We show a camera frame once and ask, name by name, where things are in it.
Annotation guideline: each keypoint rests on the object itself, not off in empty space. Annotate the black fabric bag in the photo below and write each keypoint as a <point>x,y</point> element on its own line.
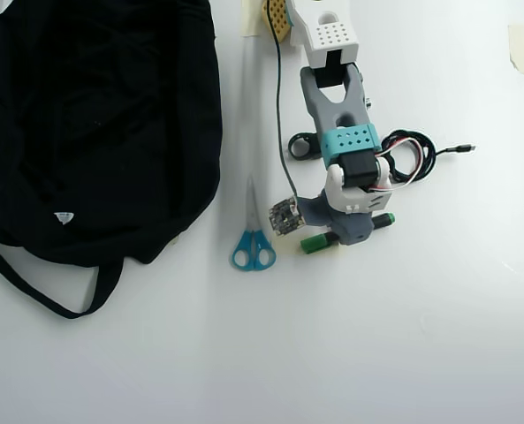
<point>89,132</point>

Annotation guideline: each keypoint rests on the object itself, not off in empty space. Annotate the camera circuit board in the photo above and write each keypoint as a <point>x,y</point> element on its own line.
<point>286,217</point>

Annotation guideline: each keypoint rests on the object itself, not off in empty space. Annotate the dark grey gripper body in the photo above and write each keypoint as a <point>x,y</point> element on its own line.
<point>351,231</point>

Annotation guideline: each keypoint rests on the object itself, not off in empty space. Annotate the white grey teal robot arm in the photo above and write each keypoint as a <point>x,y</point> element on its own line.
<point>332,106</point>

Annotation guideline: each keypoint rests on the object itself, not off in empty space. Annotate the yellow perforated base part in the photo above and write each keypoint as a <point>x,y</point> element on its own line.
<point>275,20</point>

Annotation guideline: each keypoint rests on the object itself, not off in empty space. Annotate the green capped black marker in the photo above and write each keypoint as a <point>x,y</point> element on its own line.
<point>316,244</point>

